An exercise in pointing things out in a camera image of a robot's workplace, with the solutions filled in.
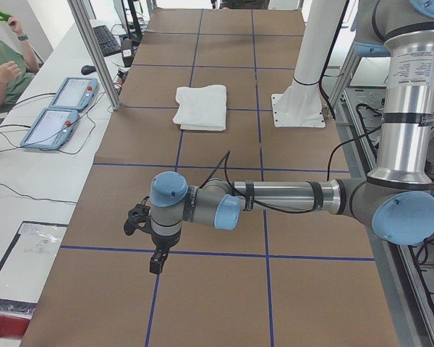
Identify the red object at edge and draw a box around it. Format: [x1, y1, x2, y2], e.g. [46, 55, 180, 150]
[0, 313, 30, 339]

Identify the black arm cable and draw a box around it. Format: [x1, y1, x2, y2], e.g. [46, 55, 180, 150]
[198, 133, 384, 214]

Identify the lower blue teach pendant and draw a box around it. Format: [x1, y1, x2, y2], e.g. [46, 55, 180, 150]
[20, 108, 79, 150]

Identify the upper blue teach pendant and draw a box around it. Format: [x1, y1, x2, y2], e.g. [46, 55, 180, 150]
[49, 77, 99, 111]

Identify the white paper sheet in sleeve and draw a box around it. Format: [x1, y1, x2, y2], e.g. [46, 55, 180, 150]
[0, 220, 67, 314]

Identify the black keyboard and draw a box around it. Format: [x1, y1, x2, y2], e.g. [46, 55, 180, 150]
[93, 25, 121, 57]

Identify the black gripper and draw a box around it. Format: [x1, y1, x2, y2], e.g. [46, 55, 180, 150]
[124, 197, 174, 274]

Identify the black computer mouse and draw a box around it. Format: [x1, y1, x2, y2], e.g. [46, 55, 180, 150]
[80, 65, 96, 76]

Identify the person in green shirt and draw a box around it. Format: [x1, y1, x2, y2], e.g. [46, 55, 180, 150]
[0, 17, 39, 113]

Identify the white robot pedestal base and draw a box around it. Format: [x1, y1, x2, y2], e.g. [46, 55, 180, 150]
[271, 0, 349, 128]

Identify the white long-sleeve printed shirt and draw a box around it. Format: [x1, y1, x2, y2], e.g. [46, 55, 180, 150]
[172, 85, 227, 132]

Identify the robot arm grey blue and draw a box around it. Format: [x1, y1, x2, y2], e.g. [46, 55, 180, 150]
[124, 1, 434, 274]

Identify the blue teach pendant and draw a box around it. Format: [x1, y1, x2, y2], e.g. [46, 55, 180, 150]
[20, 108, 79, 150]
[49, 77, 99, 111]

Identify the aluminium frame post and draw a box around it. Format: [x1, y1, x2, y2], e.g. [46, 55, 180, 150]
[67, 0, 121, 111]

